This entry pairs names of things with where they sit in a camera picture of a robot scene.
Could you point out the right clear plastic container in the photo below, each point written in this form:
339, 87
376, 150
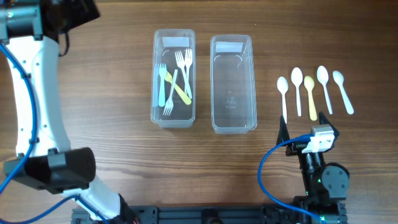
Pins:
233, 88

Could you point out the white plastic spoon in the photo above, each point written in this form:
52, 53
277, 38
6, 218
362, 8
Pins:
322, 76
339, 80
282, 86
297, 79

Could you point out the thin white plastic fork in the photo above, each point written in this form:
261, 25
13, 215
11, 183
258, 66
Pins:
169, 103

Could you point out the clear plastic container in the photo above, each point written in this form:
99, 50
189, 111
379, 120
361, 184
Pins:
233, 88
166, 43

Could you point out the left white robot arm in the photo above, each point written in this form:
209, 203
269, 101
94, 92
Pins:
45, 160

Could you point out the wide white plastic fork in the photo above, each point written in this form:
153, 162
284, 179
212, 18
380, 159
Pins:
162, 74

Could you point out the curved white plastic fork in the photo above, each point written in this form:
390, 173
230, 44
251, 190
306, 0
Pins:
188, 63

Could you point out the yellow plastic fork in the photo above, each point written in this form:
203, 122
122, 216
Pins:
184, 97

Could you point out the left clear plastic container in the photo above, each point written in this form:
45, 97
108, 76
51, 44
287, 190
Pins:
166, 43

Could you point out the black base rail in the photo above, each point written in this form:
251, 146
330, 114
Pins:
249, 214

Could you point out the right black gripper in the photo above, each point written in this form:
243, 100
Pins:
298, 147

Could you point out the yellow plastic spoon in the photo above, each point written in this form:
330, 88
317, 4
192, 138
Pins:
309, 86

